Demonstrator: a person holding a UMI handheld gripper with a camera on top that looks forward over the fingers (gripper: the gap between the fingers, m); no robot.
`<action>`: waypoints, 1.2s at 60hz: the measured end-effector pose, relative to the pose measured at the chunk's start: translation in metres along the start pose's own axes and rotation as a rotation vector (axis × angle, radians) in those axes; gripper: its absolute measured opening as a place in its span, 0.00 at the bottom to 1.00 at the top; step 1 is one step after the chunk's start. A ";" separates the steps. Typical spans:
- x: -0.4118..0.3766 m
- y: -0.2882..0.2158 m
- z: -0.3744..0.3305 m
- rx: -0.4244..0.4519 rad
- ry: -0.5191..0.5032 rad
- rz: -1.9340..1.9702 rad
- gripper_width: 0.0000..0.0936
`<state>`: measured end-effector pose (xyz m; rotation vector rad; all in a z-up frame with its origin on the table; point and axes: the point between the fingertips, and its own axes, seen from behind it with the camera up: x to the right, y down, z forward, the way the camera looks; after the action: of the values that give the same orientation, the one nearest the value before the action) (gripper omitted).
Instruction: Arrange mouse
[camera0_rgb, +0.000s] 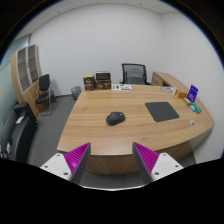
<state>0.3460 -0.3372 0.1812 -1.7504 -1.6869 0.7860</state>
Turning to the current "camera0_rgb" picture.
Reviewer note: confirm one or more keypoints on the wooden side credenza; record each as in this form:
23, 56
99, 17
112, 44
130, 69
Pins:
167, 80

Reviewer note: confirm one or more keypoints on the dark grey mouse pad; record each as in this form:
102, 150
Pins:
161, 111

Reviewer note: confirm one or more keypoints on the wooden office desk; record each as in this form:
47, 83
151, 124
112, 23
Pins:
111, 146

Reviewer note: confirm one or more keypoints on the brown cardboard box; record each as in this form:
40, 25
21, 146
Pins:
89, 82

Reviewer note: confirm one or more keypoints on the green small box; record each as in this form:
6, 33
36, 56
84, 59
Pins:
196, 108

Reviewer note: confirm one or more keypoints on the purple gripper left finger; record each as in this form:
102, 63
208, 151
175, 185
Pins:
69, 166

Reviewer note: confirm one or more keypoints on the black leather executive chair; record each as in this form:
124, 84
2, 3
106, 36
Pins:
18, 133

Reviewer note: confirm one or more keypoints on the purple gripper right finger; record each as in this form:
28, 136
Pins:
153, 166

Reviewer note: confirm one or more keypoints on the small white desk grommet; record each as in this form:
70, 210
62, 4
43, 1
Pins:
192, 123

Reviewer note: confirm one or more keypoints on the small orange box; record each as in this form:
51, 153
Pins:
180, 94

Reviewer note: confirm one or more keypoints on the dark brown printed box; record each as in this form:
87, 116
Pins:
103, 80

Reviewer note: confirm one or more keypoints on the grey waste bin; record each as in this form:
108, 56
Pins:
76, 91

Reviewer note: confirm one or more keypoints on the black mesh office chair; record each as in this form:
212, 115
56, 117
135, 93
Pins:
134, 74

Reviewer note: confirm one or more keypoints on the black computer mouse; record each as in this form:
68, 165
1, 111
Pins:
115, 118

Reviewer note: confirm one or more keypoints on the black visitor chair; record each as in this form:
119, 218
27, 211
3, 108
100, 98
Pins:
45, 93

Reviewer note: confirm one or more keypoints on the wooden bookcase cabinet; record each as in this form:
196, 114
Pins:
25, 73

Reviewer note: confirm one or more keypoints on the white green flat package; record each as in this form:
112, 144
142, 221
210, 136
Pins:
121, 87

